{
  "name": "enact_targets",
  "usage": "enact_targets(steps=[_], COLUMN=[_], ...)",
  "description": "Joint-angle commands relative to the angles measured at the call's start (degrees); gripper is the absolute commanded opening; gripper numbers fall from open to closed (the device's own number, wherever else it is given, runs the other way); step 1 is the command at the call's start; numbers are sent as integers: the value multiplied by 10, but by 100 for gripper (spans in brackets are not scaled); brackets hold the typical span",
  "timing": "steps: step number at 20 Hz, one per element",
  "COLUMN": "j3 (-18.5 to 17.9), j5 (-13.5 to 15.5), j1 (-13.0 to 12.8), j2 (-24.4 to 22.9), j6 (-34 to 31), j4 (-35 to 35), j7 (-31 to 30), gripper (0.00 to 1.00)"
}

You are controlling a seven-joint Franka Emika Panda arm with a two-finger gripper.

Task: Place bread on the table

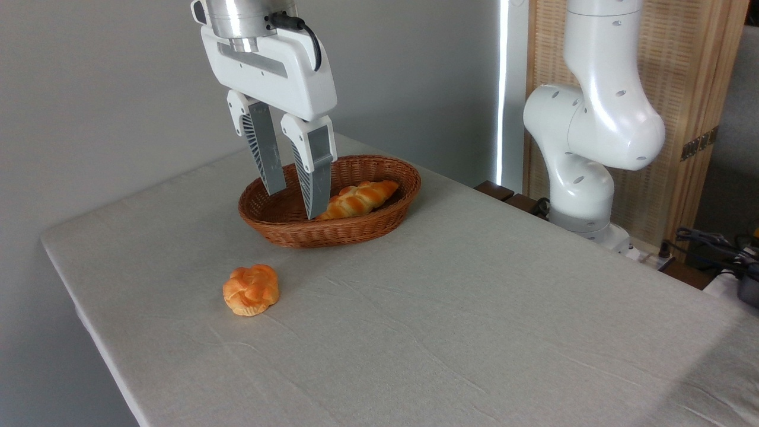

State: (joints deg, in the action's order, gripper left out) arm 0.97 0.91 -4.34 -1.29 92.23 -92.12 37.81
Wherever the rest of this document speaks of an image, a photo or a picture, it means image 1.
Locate brass screen hinge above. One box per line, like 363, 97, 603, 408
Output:
681, 126, 719, 161

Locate off-white tablecloth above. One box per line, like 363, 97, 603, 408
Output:
40, 132, 759, 427

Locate black cable bundle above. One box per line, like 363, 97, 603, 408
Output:
660, 227, 759, 279

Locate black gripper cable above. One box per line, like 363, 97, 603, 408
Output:
268, 12, 323, 72

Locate round knotted bread roll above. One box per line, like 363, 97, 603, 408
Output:
223, 264, 280, 317

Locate brown oval wicker basket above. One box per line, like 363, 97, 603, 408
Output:
238, 155, 422, 248

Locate long braided bread loaf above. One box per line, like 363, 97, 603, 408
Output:
316, 180, 400, 221

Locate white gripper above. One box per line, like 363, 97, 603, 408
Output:
200, 25, 338, 220

